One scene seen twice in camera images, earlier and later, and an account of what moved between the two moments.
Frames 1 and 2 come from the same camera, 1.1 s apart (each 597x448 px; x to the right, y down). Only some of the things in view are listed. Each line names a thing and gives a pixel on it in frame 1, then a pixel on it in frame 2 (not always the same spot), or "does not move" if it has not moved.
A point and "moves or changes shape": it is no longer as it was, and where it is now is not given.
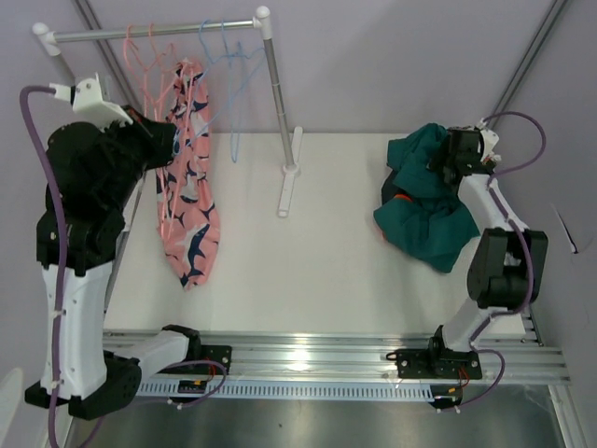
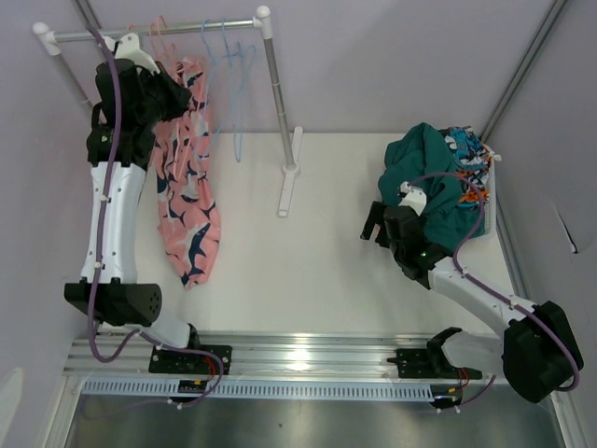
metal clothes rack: (48, 42) does not move
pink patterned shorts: (186, 181) does not move
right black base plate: (437, 364) does not move
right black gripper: (434, 163) → (376, 217)
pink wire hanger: (157, 56) → (165, 50)
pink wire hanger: (137, 65) moves or changes shape
